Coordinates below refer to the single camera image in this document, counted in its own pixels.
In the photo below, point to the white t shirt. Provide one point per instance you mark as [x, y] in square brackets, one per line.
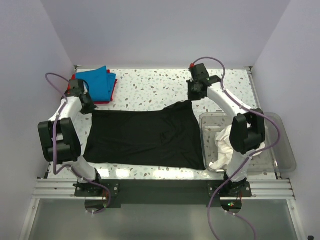
[224, 149]

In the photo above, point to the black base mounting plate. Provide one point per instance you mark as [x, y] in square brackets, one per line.
[145, 192]

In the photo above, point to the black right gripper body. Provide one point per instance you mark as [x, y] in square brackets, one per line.
[192, 91]

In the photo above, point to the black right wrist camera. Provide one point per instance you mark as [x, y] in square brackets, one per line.
[198, 72]

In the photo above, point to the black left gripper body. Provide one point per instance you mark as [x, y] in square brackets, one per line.
[89, 107]

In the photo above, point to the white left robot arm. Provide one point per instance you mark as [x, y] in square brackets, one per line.
[58, 136]

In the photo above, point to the blue folded t shirt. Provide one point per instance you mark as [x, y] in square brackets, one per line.
[97, 82]

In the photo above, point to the aluminium rail frame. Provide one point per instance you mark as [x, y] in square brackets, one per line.
[260, 189]

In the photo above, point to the black t shirt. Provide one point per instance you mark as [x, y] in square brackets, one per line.
[167, 138]

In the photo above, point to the red folded t shirt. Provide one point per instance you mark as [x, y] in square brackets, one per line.
[112, 87]

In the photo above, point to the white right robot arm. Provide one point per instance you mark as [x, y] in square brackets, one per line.
[247, 132]

